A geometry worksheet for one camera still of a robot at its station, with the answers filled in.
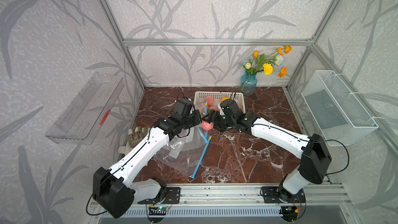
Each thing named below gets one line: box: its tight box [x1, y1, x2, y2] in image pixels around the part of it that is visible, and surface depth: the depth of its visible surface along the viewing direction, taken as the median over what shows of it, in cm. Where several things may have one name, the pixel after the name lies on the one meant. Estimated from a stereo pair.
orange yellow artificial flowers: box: [242, 45, 293, 78], surface depth 102 cm
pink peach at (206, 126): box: [201, 120, 215, 131], surface depth 76 cm
